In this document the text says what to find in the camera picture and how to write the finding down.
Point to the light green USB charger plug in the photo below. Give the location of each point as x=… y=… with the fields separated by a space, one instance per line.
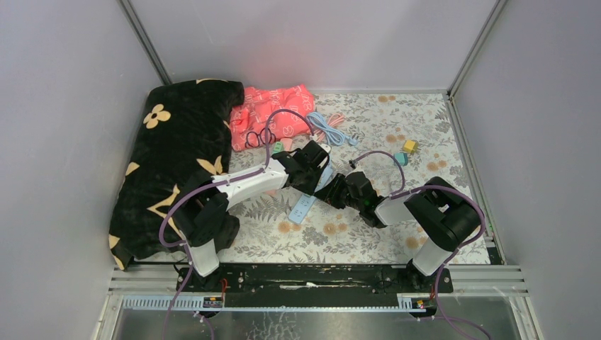
x=278 y=147

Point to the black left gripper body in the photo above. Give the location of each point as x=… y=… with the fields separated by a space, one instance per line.
x=311 y=181

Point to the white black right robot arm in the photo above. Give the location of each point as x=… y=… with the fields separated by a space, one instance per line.
x=447 y=216

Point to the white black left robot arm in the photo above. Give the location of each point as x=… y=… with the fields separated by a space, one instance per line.
x=200 y=211

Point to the light blue power strip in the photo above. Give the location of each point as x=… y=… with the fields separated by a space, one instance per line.
x=305 y=202

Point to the pink patterned cloth bag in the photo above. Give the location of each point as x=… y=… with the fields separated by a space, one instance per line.
x=280 y=110

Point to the black eyeglasses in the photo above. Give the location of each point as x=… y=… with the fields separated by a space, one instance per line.
x=255 y=139

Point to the floral patterned table mat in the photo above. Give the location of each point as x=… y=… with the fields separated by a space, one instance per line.
x=381 y=123

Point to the pink power strip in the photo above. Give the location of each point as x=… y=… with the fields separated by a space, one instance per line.
x=288 y=143

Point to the yellow charger plug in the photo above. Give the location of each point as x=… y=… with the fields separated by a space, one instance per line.
x=410 y=146

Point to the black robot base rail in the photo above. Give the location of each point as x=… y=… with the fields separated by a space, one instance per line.
x=249 y=277

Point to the black floral plush blanket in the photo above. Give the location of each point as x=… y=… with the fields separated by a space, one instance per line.
x=185 y=130

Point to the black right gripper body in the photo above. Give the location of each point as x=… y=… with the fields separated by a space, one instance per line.
x=339 y=195

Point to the teal charger plug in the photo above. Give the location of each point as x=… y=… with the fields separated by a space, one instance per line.
x=402 y=158

